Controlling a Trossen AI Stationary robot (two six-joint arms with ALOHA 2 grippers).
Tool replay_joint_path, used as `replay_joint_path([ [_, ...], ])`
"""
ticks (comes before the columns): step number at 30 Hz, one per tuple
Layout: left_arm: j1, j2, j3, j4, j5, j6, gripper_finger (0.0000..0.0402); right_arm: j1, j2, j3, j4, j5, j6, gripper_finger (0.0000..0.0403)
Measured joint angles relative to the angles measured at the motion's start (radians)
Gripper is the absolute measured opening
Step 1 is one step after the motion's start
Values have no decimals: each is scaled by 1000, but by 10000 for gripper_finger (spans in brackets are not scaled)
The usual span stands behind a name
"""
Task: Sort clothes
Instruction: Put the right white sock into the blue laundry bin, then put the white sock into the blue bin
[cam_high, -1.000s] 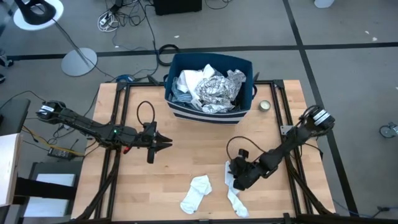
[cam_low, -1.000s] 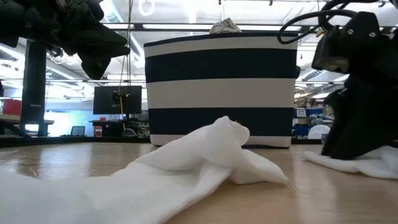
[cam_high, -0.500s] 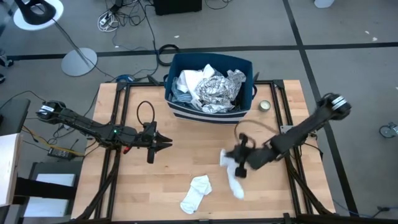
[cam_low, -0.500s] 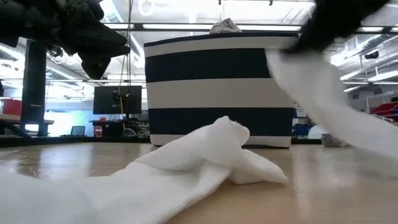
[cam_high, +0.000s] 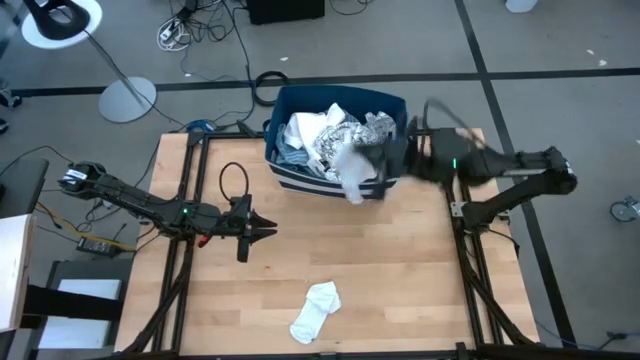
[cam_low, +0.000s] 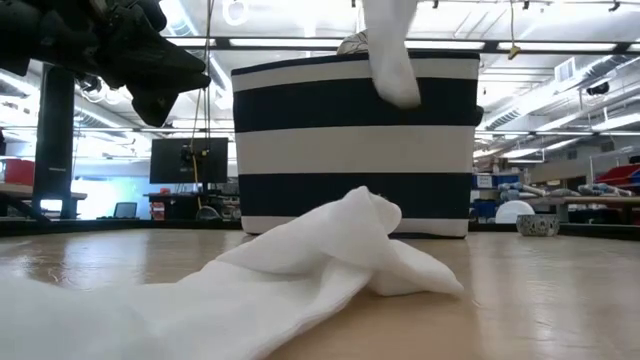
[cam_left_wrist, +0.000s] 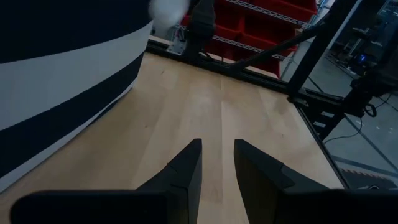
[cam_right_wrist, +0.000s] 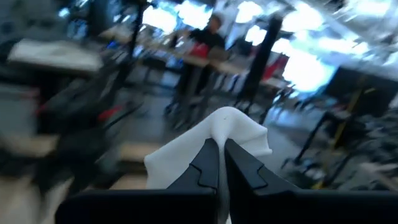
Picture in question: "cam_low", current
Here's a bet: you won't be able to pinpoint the wooden work table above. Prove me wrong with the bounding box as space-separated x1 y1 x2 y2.
0 182 89 221

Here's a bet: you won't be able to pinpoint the hanging cable with yellow tag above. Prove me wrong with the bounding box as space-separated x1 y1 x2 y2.
507 0 522 61

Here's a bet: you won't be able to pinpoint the white round object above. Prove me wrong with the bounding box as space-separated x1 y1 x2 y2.
494 199 536 225

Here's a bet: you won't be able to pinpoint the blue storage bins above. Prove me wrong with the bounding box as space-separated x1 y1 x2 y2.
472 172 521 219

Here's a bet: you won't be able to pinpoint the small laptop screen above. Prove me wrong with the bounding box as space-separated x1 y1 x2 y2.
113 201 139 220

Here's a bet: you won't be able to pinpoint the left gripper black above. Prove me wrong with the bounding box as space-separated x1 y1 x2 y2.
42 0 213 129

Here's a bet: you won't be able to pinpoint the long white sock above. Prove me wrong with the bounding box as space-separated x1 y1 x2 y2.
0 185 466 360
360 0 422 110

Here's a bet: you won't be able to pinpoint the navy white striped fabric basket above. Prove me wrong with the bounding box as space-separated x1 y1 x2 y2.
230 48 485 239

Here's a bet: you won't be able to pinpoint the small round speckled bowl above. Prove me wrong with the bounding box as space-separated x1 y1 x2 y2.
515 213 561 238

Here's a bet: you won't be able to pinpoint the black aluminium table frame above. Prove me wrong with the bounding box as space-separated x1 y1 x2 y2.
0 218 640 241

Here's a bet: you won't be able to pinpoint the black computer monitor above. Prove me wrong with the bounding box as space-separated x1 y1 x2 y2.
149 137 230 185

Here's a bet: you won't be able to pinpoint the thin hanging cable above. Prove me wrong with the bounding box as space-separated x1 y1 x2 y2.
188 0 217 211

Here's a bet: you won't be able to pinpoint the ceiling air vent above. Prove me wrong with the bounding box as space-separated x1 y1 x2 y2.
553 56 577 84

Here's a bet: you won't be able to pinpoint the black overhead light rail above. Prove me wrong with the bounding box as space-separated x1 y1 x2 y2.
164 35 640 56

